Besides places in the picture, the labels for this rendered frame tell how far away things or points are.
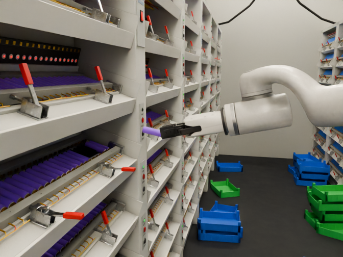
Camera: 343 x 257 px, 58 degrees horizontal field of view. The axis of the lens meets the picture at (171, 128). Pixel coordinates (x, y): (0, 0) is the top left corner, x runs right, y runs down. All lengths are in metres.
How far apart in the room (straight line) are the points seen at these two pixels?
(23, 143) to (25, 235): 0.16
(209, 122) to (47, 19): 0.43
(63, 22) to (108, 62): 0.38
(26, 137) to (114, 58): 0.52
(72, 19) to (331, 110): 0.54
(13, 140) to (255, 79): 0.53
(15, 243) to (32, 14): 0.36
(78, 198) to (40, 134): 0.21
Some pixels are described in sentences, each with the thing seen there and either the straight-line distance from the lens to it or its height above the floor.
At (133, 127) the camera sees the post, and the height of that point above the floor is 1.03.
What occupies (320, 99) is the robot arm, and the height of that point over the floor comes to 1.15.
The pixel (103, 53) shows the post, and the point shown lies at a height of 1.26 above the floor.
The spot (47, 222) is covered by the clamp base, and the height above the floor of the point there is 0.95.
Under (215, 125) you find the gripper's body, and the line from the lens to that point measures 0.78.
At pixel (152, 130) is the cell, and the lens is 0.85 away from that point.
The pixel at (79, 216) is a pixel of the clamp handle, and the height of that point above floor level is 0.96.
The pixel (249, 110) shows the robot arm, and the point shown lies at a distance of 0.78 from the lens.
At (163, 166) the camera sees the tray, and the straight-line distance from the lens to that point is 1.50.
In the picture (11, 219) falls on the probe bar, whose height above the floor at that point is 0.96.
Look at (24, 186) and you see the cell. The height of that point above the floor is 0.98.
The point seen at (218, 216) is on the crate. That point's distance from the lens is 2.53.
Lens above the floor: 1.20
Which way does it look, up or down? 10 degrees down
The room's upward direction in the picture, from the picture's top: straight up
